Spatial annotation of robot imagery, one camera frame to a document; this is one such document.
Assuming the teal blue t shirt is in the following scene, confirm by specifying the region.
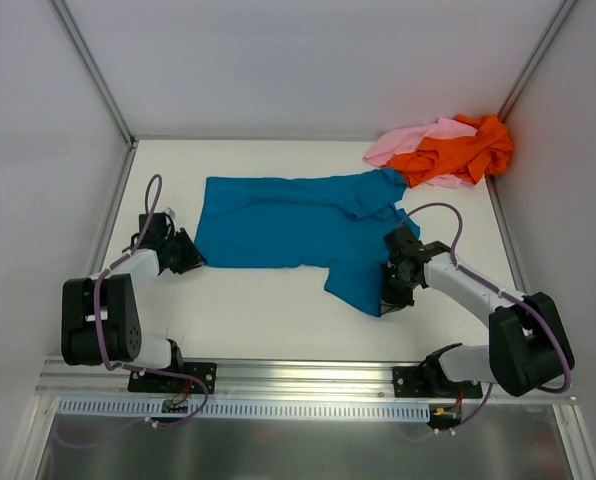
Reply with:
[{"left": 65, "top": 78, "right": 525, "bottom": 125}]
[{"left": 194, "top": 169, "right": 420, "bottom": 317}]

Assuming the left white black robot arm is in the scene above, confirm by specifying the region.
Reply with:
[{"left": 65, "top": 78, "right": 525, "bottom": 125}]
[{"left": 61, "top": 210, "right": 215, "bottom": 403}]

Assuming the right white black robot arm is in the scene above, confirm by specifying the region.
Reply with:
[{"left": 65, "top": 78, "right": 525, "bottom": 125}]
[{"left": 381, "top": 226, "right": 575, "bottom": 397}]

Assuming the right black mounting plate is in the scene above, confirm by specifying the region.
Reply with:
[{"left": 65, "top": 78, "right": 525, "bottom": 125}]
[{"left": 391, "top": 364, "right": 483, "bottom": 399}]

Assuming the black mounting plate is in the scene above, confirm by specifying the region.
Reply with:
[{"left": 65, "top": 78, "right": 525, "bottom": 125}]
[
  {"left": 127, "top": 361, "right": 217, "bottom": 395},
  {"left": 391, "top": 364, "right": 483, "bottom": 399}
]

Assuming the pink t shirt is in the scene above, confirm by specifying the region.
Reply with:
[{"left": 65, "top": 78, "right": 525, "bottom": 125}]
[{"left": 363, "top": 118, "right": 477, "bottom": 167}]

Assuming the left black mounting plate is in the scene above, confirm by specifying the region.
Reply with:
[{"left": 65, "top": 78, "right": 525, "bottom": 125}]
[{"left": 127, "top": 361, "right": 217, "bottom": 395}]

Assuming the orange t shirt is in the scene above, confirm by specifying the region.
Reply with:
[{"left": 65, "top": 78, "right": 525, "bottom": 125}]
[{"left": 385, "top": 115, "right": 514, "bottom": 188}]

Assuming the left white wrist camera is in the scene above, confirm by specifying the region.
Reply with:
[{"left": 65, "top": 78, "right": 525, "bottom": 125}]
[{"left": 163, "top": 207, "right": 176, "bottom": 220}]

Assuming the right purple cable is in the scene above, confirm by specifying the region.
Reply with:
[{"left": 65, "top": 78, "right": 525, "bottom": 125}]
[{"left": 395, "top": 201, "right": 574, "bottom": 436}]

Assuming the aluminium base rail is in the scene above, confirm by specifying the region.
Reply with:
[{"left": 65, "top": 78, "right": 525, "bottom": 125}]
[{"left": 36, "top": 355, "right": 578, "bottom": 404}]

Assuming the white slotted cable duct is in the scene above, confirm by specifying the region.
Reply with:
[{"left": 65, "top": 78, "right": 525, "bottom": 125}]
[{"left": 57, "top": 396, "right": 431, "bottom": 424}]

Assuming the left aluminium corner post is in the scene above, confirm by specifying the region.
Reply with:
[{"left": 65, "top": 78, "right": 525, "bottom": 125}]
[{"left": 48, "top": 0, "right": 135, "bottom": 148}]

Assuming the aluminium corner post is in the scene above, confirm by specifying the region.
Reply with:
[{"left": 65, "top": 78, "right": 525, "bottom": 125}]
[
  {"left": 497, "top": 0, "right": 580, "bottom": 123},
  {"left": 48, "top": 0, "right": 135, "bottom": 148}
]

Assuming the right aluminium corner post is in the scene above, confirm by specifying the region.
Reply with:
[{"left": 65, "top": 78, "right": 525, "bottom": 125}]
[{"left": 497, "top": 0, "right": 580, "bottom": 123}]

